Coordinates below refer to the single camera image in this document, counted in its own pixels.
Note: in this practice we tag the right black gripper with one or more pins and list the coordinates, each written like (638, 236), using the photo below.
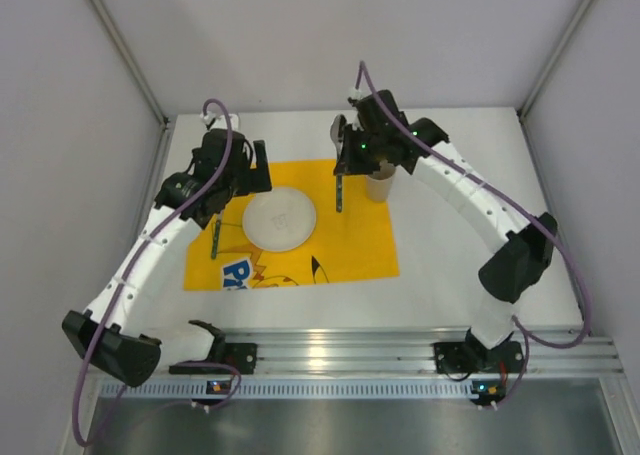
(353, 162)

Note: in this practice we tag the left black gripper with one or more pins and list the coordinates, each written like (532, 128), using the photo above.
(232, 190)

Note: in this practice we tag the beige paper cup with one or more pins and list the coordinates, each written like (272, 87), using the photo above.
(379, 184)

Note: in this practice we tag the spoon with green handle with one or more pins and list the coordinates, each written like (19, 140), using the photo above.
(336, 136)

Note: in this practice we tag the cream round plate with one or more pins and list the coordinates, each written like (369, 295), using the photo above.
(280, 220)

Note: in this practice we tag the fork with green handle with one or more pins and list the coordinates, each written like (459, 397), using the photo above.
(216, 229)

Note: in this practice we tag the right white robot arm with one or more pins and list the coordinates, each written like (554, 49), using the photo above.
(520, 247)

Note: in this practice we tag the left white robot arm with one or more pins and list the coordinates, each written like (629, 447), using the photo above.
(112, 332)

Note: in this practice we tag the aluminium front rail frame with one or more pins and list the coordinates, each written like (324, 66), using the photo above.
(335, 353)

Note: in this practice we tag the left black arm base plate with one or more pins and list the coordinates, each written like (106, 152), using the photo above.
(241, 356)

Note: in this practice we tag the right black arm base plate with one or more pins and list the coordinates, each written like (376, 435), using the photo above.
(461, 358)

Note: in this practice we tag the perforated metal cable strip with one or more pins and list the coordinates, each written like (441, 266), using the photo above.
(298, 389)

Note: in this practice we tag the left aluminium corner post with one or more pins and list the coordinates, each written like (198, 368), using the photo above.
(108, 24)

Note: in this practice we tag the aluminium corner post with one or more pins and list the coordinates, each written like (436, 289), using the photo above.
(108, 24)
(578, 16)

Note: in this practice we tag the right aluminium corner post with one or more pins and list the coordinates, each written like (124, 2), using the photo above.
(578, 16)

